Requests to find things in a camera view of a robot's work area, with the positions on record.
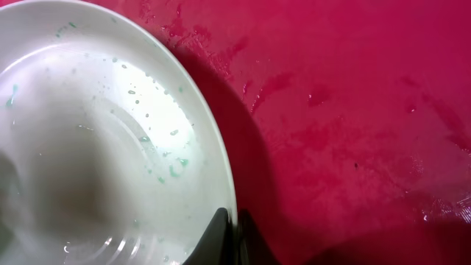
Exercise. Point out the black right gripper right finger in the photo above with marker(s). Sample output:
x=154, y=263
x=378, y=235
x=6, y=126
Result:
x=252, y=247

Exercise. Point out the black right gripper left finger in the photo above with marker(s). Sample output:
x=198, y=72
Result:
x=216, y=244

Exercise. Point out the white plate top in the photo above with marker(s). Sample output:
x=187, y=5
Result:
x=109, y=152

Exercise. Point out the red plastic tray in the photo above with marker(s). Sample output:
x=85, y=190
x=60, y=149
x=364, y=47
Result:
x=347, y=123

